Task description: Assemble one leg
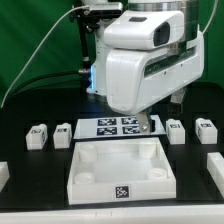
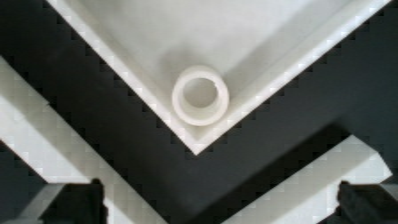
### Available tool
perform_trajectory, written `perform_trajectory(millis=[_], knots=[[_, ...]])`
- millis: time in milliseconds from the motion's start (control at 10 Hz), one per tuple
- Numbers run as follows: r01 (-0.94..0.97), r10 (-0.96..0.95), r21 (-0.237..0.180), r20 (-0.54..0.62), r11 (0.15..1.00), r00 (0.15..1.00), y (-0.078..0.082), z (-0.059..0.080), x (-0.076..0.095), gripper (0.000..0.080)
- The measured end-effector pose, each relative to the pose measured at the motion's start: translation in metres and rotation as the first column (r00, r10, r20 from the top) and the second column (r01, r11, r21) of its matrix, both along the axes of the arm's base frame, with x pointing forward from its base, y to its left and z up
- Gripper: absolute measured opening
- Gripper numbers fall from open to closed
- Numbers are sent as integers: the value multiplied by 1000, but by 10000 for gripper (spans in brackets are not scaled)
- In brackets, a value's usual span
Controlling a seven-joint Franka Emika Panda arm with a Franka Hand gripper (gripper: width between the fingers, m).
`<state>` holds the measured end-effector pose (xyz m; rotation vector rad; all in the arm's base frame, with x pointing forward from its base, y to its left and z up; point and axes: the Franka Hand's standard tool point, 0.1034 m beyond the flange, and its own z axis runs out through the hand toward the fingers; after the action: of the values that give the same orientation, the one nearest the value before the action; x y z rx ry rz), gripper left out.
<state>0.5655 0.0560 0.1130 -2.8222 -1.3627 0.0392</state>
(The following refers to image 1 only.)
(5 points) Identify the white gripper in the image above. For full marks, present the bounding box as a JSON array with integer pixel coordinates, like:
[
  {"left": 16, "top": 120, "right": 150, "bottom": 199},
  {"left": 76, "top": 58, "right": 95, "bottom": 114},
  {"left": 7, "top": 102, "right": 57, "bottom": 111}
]
[{"left": 104, "top": 10, "right": 204, "bottom": 135}]

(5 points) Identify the white square tabletop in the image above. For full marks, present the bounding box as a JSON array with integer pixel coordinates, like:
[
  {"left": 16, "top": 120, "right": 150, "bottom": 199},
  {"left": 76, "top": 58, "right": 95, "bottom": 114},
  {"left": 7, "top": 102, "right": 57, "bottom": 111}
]
[{"left": 67, "top": 138, "right": 176, "bottom": 205}]

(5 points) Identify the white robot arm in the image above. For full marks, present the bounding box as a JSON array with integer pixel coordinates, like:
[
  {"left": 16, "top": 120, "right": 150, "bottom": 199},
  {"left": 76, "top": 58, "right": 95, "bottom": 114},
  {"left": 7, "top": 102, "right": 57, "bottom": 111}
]
[{"left": 84, "top": 0, "right": 204, "bottom": 134}]

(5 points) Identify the white marker plate with tags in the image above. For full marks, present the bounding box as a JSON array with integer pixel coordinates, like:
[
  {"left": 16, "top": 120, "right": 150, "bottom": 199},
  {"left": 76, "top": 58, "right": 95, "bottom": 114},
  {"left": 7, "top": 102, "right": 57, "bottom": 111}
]
[{"left": 73, "top": 114, "right": 167, "bottom": 140}]

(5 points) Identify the white right obstacle block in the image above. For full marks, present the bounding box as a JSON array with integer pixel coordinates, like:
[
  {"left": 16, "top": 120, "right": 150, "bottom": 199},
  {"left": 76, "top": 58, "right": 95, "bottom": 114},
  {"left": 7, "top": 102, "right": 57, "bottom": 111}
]
[{"left": 207, "top": 152, "right": 224, "bottom": 198}]

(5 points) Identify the white obstacle block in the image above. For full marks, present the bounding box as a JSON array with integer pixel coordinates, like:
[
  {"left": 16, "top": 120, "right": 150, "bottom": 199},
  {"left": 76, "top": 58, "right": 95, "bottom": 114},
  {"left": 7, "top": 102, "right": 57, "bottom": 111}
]
[
  {"left": 207, "top": 152, "right": 224, "bottom": 198},
  {"left": 0, "top": 162, "right": 10, "bottom": 192}
]

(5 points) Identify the white left obstacle block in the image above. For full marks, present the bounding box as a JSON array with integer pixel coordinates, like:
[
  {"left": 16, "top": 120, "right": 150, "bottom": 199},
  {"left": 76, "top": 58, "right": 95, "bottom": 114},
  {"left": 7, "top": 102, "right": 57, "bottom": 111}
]
[{"left": 0, "top": 162, "right": 10, "bottom": 192}]

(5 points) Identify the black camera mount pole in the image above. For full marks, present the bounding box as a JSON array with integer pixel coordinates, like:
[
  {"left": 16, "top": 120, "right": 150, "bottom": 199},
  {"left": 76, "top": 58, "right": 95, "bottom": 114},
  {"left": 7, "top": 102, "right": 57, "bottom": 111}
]
[{"left": 69, "top": 2, "right": 100, "bottom": 74}]

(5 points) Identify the white front table edge rail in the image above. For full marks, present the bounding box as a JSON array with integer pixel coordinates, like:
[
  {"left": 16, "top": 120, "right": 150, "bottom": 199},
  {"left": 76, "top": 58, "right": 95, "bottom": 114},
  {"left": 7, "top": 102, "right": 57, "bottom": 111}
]
[{"left": 0, "top": 205, "right": 224, "bottom": 224}]

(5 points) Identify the grey camera on mount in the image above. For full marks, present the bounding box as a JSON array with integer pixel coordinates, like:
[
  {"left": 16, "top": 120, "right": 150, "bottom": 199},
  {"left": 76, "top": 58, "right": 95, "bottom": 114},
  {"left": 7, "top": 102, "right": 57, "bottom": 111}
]
[{"left": 89, "top": 2, "right": 123, "bottom": 16}]

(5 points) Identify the white cable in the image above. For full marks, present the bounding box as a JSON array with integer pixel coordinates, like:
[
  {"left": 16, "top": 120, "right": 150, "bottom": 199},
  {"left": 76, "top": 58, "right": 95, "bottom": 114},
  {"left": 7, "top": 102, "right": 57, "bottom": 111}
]
[{"left": 0, "top": 5, "right": 88, "bottom": 108}]

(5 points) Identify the black cable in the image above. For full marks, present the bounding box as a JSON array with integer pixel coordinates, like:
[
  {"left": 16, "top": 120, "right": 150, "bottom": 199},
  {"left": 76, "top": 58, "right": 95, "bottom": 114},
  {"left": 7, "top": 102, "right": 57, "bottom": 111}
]
[{"left": 6, "top": 69, "right": 90, "bottom": 101}]

